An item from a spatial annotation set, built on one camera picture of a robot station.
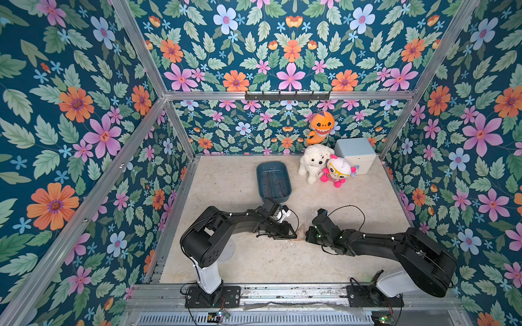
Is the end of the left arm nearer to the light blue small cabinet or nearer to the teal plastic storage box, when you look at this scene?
the teal plastic storage box

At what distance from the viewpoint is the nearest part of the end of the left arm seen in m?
0.80

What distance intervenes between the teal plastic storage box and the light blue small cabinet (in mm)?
291

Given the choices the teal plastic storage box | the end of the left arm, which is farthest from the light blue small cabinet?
the end of the left arm

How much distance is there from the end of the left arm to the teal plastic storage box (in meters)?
0.19

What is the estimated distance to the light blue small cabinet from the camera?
1011 mm

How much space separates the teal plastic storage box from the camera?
103 cm
